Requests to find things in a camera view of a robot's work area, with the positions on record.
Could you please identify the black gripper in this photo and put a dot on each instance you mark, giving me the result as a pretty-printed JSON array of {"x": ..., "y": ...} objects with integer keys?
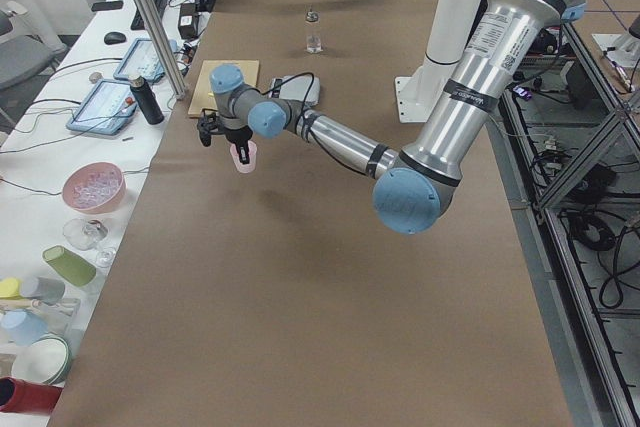
[{"x": 238, "y": 136}]

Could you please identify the pink plastic cup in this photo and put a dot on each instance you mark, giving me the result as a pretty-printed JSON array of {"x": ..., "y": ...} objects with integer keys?
[{"x": 248, "y": 163}]

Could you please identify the glass sauce bottle metal spout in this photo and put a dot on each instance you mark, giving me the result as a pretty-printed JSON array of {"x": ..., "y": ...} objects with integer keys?
[{"x": 313, "y": 36}]

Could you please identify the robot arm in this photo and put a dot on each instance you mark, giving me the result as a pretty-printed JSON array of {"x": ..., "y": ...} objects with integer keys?
[{"x": 415, "y": 185}]

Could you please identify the silver kitchen scale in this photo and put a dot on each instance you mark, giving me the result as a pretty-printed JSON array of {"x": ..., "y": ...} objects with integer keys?
[{"x": 304, "y": 88}]

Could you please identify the green plastic cup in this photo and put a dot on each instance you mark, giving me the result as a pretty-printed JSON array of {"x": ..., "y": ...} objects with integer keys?
[{"x": 69, "y": 265}]

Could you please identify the grey plastic cup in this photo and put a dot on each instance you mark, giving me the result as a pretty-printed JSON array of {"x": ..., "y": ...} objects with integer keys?
[{"x": 47, "y": 290}]

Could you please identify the yellow plastic cup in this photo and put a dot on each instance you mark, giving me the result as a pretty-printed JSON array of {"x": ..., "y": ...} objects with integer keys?
[{"x": 10, "y": 288}]

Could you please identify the light blue plastic cup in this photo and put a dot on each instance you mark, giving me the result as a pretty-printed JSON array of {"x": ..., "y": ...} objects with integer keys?
[{"x": 23, "y": 326}]

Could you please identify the red cup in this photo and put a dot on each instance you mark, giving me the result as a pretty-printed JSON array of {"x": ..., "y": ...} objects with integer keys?
[{"x": 20, "y": 396}]

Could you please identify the bamboo cutting board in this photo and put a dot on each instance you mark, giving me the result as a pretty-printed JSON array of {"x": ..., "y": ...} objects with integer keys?
[{"x": 202, "y": 94}]

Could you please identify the black thermos bottle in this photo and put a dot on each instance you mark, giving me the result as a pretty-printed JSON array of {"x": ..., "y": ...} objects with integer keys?
[{"x": 145, "y": 98}]

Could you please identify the far blue teach pendant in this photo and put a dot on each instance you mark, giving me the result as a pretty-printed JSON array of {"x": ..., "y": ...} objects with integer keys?
[{"x": 140, "y": 58}]

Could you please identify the blue teach pendant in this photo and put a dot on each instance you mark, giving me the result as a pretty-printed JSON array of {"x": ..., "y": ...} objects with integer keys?
[
  {"x": 140, "y": 58},
  {"x": 106, "y": 110}
]

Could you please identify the near blue teach pendant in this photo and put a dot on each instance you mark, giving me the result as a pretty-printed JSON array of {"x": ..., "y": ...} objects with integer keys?
[{"x": 106, "y": 110}]

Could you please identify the pink bowl with ice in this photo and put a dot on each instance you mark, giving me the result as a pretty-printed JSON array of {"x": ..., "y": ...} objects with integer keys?
[{"x": 95, "y": 188}]

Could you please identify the black computer mouse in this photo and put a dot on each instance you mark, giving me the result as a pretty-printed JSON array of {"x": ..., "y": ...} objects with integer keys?
[{"x": 114, "y": 38}]

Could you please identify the clear wine glass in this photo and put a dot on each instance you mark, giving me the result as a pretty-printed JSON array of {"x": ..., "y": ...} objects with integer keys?
[{"x": 90, "y": 235}]

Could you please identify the black smartphone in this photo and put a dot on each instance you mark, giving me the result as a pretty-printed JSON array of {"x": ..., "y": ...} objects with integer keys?
[{"x": 103, "y": 6}]

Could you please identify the white green rimmed bowl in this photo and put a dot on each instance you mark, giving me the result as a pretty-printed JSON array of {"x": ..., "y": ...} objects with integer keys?
[{"x": 46, "y": 361}]

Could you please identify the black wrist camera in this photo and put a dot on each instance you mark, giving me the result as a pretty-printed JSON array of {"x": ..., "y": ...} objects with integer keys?
[{"x": 208, "y": 126}]

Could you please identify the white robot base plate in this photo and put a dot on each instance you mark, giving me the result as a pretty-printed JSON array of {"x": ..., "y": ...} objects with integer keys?
[{"x": 416, "y": 96}]

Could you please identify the aluminium frame post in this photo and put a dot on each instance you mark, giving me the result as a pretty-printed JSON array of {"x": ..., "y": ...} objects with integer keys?
[{"x": 157, "y": 34}]

